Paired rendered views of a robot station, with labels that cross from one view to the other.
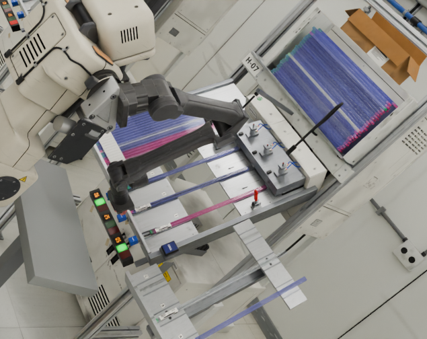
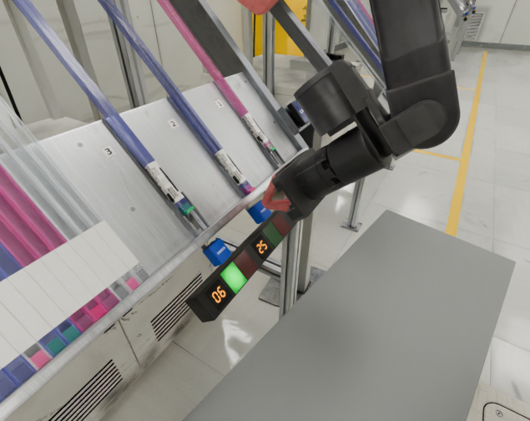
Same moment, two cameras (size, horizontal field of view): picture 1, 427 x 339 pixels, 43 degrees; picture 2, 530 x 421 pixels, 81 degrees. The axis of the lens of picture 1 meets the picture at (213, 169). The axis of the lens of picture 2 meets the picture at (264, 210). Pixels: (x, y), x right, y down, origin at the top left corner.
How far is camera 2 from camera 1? 198 cm
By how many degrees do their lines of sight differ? 82
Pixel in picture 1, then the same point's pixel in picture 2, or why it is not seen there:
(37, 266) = (501, 269)
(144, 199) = (202, 169)
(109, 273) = (142, 310)
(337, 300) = not seen: outside the picture
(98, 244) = (86, 357)
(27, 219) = (476, 352)
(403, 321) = not seen: outside the picture
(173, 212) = (214, 109)
